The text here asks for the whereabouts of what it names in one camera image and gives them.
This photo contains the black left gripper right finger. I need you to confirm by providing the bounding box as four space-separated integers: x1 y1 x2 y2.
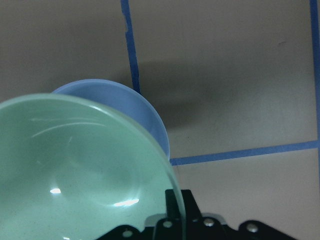
181 189 294 240

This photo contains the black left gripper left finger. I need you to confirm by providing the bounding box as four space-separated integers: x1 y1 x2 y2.
99 189 182 240

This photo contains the green ceramic bowl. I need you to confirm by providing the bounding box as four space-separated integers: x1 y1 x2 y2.
0 93 185 240

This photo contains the blue ceramic bowl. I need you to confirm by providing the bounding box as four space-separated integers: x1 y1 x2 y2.
53 79 170 159

